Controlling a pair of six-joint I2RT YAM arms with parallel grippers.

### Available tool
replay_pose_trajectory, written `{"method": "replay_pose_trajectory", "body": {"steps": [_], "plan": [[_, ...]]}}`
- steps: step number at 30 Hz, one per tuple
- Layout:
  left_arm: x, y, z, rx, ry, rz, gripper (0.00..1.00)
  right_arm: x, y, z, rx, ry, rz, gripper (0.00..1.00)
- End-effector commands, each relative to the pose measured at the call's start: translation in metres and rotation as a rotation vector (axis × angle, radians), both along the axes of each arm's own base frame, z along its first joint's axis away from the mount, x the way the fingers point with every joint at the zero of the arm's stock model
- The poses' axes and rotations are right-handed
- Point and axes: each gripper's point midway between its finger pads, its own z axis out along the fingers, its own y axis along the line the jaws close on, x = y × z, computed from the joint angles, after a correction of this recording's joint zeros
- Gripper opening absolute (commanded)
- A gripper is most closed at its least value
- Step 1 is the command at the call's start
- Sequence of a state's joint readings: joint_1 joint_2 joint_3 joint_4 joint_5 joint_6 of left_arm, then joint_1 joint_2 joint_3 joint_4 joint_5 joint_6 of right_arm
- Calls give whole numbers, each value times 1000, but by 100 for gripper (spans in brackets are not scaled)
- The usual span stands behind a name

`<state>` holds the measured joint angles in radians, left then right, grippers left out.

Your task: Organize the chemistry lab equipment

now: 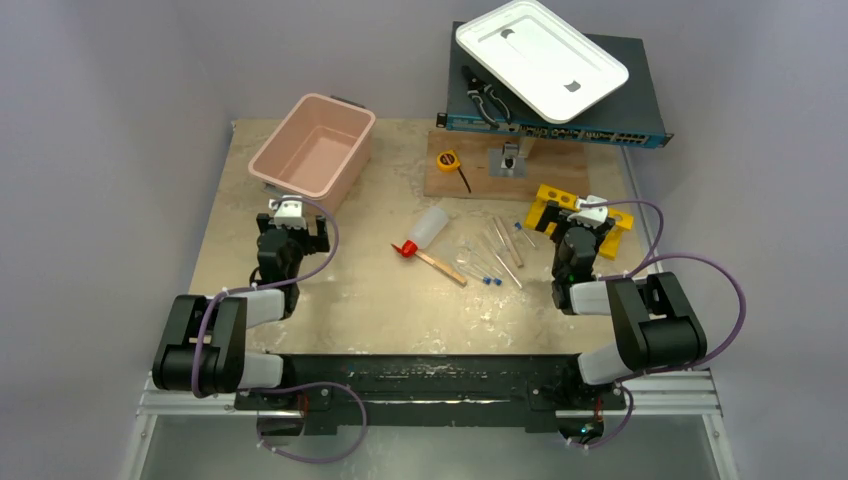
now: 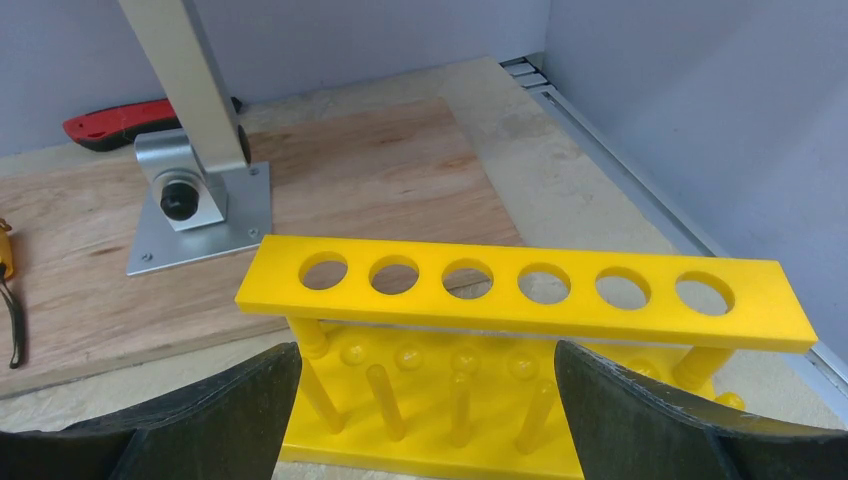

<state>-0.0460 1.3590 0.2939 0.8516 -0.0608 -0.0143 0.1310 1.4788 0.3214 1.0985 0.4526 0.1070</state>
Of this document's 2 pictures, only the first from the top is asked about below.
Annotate yellow test tube rack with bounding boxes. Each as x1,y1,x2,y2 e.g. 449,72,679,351
523,184,634,260

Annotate clear glass test tube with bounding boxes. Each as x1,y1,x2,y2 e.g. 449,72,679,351
480,235,524,290

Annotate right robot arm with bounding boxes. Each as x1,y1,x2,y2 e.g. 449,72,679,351
536,201,707,407

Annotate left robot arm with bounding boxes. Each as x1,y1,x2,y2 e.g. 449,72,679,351
151,214,338,409

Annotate wooden board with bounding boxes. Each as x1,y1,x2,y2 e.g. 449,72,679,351
423,130,590,201

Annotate blue capped test tube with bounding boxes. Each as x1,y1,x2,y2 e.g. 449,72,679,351
455,256,493,285
455,249,502,286

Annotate pink plastic bin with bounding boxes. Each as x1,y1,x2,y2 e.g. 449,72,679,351
248,93,376,213

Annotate flat wooden stick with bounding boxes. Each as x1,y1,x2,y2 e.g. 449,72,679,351
415,251,467,287

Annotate white squeeze bottle red cap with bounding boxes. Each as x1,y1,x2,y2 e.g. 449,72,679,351
392,206,449,258

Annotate yellow tape measure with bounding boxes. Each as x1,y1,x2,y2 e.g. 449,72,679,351
436,150,471,193

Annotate white rectangular tray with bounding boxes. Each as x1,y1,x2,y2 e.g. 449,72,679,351
455,0,629,124

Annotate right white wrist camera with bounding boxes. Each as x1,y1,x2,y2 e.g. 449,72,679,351
570,195,608,227

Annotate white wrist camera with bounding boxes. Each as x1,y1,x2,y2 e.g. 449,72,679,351
570,195,608,227
268,196,307,230

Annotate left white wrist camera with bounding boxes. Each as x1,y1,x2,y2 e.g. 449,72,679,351
268,196,307,230

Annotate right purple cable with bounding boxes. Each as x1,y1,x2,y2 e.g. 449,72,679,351
566,198,748,452

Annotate small camera on metal bracket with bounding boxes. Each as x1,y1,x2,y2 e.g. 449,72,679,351
488,142,527,179

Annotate dark blue network switch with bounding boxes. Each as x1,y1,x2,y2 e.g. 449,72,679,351
436,21,672,148

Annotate black handled pliers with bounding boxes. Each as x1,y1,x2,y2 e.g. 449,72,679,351
461,65,513,129

